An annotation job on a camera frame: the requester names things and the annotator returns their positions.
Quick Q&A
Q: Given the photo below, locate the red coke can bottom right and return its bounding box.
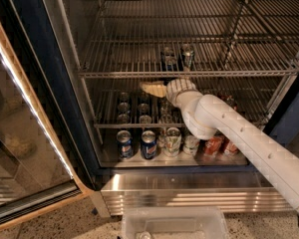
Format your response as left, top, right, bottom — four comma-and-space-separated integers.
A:
223, 140, 238, 156

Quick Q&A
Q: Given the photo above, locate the red coke can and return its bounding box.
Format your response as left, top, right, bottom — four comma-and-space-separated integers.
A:
223, 140, 238, 156
203, 135, 223, 156

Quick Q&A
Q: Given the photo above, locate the clear plastic bin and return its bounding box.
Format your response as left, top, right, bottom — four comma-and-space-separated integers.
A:
122, 206, 229, 239

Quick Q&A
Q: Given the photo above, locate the blue pepsi can rear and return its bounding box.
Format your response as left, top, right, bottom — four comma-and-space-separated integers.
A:
160, 47, 174, 57

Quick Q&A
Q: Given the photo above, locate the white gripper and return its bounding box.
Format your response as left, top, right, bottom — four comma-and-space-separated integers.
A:
140, 78, 196, 106

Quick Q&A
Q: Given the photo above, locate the blue pepsi can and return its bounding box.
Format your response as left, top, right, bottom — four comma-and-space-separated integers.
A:
141, 130, 156, 160
117, 130, 134, 159
160, 47, 174, 57

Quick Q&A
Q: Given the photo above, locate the blue pepsi can bottom left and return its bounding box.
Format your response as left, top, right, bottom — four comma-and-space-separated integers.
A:
117, 130, 134, 159

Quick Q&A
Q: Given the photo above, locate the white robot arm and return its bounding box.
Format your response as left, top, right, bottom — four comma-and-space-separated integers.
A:
140, 78, 299, 213

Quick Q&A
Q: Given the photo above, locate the middle wire shelf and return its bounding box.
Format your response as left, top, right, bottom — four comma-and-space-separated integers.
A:
79, 0, 299, 79

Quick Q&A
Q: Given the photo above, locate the lower wire shelf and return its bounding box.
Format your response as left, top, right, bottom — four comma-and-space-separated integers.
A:
94, 77, 280, 128

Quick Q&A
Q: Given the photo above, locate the steel fridge base grille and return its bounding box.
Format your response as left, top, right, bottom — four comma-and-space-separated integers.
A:
101, 172, 292, 215

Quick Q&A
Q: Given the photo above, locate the wire shelf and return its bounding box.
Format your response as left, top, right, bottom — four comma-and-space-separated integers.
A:
94, 77, 280, 128
79, 0, 299, 79

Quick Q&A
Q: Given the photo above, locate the glass fridge door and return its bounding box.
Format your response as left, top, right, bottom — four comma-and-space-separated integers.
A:
0, 0, 94, 234

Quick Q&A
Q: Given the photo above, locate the blue pepsi can shelf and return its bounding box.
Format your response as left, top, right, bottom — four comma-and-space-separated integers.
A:
162, 56, 177, 72

